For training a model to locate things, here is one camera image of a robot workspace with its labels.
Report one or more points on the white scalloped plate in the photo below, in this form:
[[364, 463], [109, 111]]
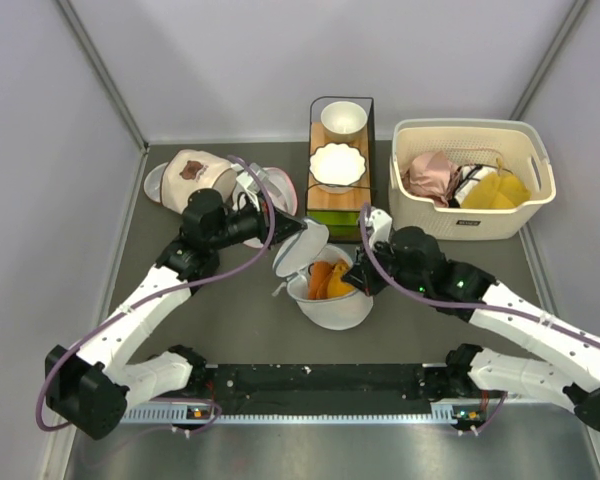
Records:
[[337, 165]]

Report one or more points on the pink garment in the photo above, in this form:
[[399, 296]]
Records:
[[432, 175]]

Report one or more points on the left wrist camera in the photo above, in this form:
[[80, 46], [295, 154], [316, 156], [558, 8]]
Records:
[[247, 188]]

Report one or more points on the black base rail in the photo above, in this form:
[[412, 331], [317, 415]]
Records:
[[410, 380]]

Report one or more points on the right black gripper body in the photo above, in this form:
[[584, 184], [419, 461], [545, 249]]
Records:
[[374, 273]]

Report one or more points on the pink-trimmed mesh laundry bag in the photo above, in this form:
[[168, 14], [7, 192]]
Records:
[[280, 189]]

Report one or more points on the beige bear cap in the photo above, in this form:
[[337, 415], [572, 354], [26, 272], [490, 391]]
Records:
[[170, 184]]

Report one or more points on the yellow garment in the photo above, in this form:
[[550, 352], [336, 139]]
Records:
[[497, 191]]

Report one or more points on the yellow orange bra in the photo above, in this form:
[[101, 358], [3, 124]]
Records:
[[336, 287]]

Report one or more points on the cream plastic laundry basket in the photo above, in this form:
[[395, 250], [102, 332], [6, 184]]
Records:
[[514, 145]]

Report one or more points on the white round bowl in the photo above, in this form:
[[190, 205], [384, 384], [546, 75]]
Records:
[[343, 120]]

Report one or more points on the slotted cable duct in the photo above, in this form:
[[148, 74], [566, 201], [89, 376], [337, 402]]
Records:
[[199, 414]]

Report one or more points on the black wire wooden rack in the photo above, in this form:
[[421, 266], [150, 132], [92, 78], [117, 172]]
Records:
[[323, 197]]

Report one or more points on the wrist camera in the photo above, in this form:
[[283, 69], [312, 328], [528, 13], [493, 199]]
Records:
[[247, 188], [377, 225]]

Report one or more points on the white mesh laundry bag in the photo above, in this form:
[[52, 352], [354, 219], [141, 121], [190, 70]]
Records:
[[292, 263]]

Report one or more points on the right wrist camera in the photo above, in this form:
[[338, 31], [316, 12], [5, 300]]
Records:
[[377, 225]]

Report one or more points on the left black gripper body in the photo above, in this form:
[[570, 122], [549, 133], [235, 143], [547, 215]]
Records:
[[265, 223]]

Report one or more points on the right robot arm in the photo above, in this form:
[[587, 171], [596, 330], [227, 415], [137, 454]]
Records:
[[564, 368]]

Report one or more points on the black white striped garment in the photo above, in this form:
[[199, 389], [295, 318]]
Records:
[[469, 177]]

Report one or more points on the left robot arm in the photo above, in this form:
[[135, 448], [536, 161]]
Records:
[[93, 383]]

